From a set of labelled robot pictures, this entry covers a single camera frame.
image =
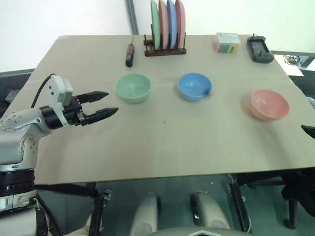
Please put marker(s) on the green plate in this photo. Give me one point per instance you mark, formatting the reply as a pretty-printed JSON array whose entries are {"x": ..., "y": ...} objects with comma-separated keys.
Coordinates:
[{"x": 154, "y": 23}]

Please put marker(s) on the pink plate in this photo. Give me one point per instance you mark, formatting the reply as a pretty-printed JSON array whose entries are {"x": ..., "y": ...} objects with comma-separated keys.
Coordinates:
[{"x": 163, "y": 23}]

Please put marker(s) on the grey vertical pole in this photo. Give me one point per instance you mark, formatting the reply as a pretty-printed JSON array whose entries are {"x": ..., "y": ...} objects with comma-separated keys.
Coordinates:
[{"x": 132, "y": 17}]

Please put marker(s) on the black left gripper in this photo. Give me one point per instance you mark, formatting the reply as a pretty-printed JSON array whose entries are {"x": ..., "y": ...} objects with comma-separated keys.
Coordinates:
[{"x": 73, "y": 113}]

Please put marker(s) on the black red screwdriver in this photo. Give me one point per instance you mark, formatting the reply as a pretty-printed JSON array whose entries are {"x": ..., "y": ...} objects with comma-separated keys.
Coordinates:
[{"x": 130, "y": 54}]

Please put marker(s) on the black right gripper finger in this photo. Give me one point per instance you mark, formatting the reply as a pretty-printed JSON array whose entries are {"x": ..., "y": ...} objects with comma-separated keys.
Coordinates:
[{"x": 309, "y": 130}]

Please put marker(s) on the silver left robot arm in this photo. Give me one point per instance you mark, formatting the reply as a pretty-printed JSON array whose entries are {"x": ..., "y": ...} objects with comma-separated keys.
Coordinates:
[{"x": 19, "y": 123}]

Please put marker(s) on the black chair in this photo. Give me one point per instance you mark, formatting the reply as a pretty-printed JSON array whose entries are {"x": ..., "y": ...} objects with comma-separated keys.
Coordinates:
[{"x": 292, "y": 189}]

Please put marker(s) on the pink red bowl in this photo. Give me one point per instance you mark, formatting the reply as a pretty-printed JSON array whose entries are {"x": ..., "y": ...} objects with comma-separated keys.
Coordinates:
[{"x": 269, "y": 104}]

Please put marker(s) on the grey robot torso top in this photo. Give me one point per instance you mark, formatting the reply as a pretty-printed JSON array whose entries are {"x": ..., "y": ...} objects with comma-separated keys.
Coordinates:
[{"x": 199, "y": 232}]

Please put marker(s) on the black handheld device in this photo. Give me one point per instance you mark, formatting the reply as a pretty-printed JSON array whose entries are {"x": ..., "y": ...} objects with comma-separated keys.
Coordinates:
[{"x": 260, "y": 50}]

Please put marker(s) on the dark wooden plate rack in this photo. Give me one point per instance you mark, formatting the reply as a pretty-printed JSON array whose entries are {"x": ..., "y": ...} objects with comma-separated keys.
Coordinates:
[{"x": 163, "y": 51}]

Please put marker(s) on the clear box of coloured items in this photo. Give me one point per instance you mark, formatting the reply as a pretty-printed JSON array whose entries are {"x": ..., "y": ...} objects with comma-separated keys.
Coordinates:
[{"x": 226, "y": 43}]

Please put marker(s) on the silver robot right leg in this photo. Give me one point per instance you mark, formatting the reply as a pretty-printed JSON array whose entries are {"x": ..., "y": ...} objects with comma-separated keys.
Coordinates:
[{"x": 209, "y": 214}]

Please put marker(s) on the blue plate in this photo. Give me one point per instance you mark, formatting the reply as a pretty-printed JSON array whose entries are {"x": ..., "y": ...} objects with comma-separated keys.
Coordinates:
[{"x": 171, "y": 23}]

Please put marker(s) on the green bowl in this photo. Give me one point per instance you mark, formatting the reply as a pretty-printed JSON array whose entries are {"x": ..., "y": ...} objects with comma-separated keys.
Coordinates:
[{"x": 133, "y": 88}]

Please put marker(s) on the silver robot leg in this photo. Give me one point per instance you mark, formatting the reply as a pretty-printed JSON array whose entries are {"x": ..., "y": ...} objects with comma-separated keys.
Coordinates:
[
  {"x": 146, "y": 214},
  {"x": 209, "y": 214}
]

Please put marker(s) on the blue bowl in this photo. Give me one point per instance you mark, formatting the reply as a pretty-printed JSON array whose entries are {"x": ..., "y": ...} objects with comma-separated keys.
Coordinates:
[{"x": 194, "y": 86}]

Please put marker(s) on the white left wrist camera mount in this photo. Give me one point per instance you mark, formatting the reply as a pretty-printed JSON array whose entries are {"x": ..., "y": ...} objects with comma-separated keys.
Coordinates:
[{"x": 59, "y": 90}]

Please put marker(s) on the white paper sheet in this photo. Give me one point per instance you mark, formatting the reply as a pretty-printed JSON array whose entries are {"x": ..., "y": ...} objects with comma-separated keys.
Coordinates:
[{"x": 289, "y": 66}]

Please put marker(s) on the silver robot left leg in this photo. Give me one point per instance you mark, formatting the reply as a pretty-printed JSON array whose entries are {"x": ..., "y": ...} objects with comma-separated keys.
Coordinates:
[{"x": 146, "y": 214}]

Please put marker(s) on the red plate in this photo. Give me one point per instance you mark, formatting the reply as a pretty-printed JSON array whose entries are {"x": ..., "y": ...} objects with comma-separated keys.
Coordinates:
[{"x": 180, "y": 23}]

